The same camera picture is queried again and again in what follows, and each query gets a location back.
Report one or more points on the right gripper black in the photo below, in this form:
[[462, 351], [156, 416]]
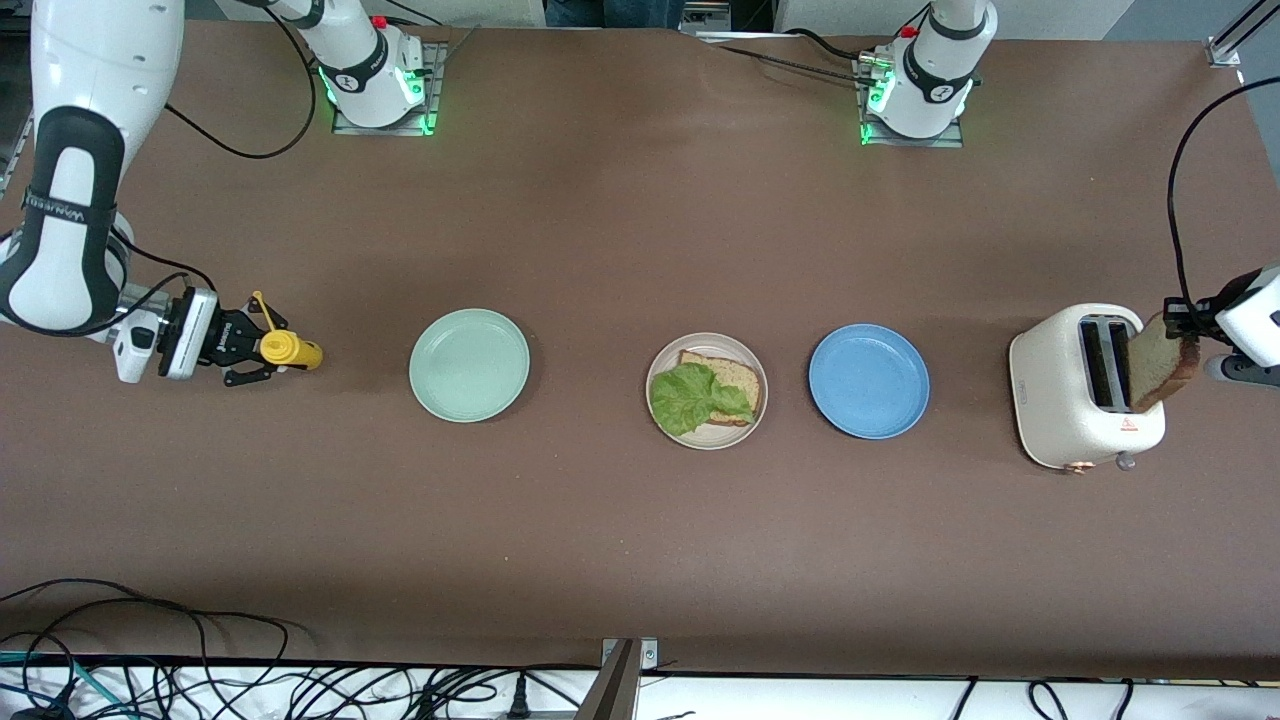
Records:
[[223, 342]]

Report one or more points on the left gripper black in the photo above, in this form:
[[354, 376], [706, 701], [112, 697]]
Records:
[[1186, 309]]

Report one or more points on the yellow squeeze bottle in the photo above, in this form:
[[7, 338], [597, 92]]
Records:
[[295, 350]]

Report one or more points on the dark crust bread slice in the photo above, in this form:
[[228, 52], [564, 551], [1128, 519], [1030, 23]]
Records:
[[1160, 365]]

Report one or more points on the green lettuce leaf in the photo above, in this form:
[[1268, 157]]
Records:
[[685, 400]]

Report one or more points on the light brown bread slice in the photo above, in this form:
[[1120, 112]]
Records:
[[745, 380]]

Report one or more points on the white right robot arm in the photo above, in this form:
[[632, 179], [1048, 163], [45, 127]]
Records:
[[100, 50]]

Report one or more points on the mint green plate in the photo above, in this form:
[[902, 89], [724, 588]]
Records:
[[468, 365]]

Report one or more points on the blue plate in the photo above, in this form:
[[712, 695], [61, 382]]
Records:
[[868, 380]]

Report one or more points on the beige plate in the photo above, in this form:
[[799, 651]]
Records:
[[705, 442]]

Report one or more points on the white toaster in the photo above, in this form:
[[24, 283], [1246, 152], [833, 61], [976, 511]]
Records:
[[1050, 390]]

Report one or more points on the black power plug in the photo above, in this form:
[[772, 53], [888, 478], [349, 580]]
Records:
[[518, 700]]

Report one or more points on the brown table cover sheet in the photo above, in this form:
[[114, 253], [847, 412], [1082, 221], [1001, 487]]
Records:
[[800, 550]]

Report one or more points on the dark blue trouser legs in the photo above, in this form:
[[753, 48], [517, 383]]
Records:
[[610, 12]]

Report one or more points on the dark grey metal bar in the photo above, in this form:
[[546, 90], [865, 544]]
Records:
[[610, 690]]

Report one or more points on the grey power strip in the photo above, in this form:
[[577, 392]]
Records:
[[708, 15]]

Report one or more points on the aluminium frame rail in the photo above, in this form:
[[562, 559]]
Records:
[[1222, 52], [15, 150]]

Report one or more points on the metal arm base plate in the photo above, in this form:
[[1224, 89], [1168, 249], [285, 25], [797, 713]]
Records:
[[437, 75], [940, 142]]

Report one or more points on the grey metal bracket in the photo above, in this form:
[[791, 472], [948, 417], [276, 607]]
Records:
[[648, 655]]

